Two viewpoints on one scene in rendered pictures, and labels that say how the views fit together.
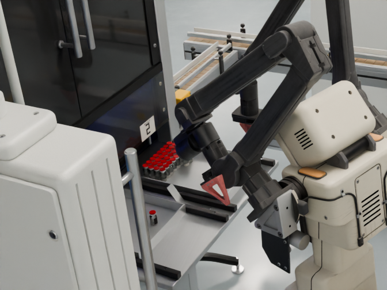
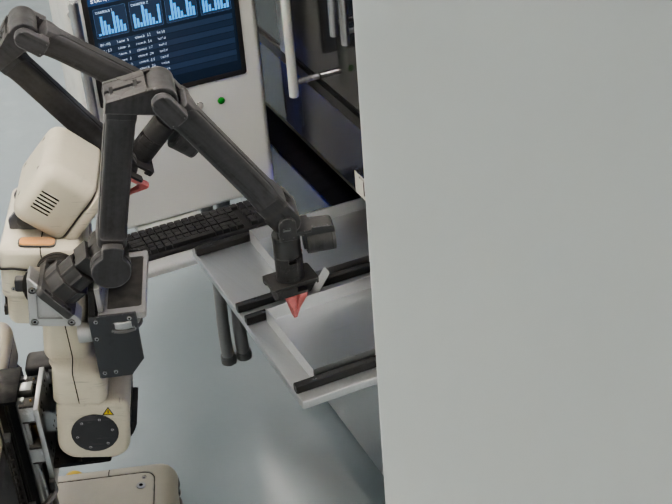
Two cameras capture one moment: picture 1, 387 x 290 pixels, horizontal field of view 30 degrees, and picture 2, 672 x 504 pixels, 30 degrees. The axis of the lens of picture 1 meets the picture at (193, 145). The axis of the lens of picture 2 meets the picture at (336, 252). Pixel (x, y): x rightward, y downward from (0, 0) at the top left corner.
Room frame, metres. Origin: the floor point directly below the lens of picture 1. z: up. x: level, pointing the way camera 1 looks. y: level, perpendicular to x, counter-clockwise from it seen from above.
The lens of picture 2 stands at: (3.33, -1.91, 2.51)
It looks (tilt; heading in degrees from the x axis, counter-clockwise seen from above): 32 degrees down; 125
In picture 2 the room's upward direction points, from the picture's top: 5 degrees counter-clockwise
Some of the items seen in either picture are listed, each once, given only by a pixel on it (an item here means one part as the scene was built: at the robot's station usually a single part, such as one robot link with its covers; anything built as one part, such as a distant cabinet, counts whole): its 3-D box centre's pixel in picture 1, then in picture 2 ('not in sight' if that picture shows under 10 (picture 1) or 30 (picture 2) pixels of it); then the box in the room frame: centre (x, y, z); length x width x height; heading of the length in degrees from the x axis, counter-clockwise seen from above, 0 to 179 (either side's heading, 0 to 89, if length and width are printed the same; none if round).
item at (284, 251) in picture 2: (247, 88); (289, 243); (2.03, -0.19, 1.19); 0.07 x 0.06 x 0.07; 44
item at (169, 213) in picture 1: (117, 218); (333, 240); (1.83, 0.26, 0.90); 0.34 x 0.26 x 0.04; 57
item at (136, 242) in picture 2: not in sight; (198, 229); (1.39, 0.26, 0.82); 0.40 x 0.14 x 0.02; 57
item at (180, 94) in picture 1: (178, 102); not in sight; (2.39, 0.04, 1.00); 0.08 x 0.07 x 0.07; 57
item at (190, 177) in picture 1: (197, 170); (358, 321); (2.06, 0.00, 0.90); 0.34 x 0.26 x 0.04; 58
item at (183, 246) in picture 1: (166, 201); (337, 291); (1.93, 0.11, 0.87); 0.70 x 0.48 x 0.02; 147
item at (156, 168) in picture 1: (169, 161); not in sight; (2.12, 0.09, 0.90); 0.18 x 0.02 x 0.05; 148
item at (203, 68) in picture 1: (187, 83); not in sight; (2.70, 0.00, 0.92); 0.69 x 0.16 x 0.16; 147
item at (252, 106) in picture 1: (249, 106); (289, 268); (2.02, -0.19, 1.13); 0.10 x 0.07 x 0.07; 57
